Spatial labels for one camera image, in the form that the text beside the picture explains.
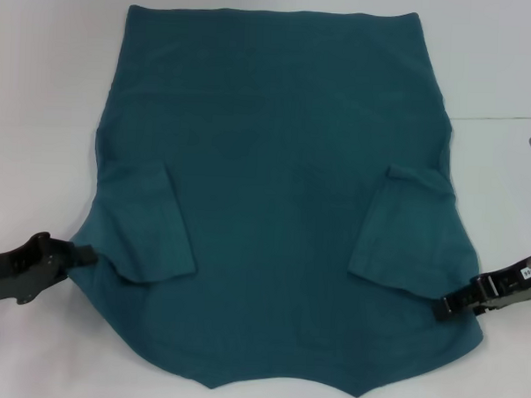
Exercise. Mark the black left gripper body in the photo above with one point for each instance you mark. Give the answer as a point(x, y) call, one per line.
point(20, 269)

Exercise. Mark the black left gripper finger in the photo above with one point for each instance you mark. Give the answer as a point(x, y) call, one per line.
point(84, 253)

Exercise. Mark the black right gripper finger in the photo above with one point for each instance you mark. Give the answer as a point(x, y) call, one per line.
point(487, 308)
point(461, 300)

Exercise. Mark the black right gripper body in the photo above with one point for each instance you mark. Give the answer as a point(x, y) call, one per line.
point(517, 285)

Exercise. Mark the teal blue t-shirt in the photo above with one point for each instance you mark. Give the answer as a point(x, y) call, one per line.
point(275, 186)

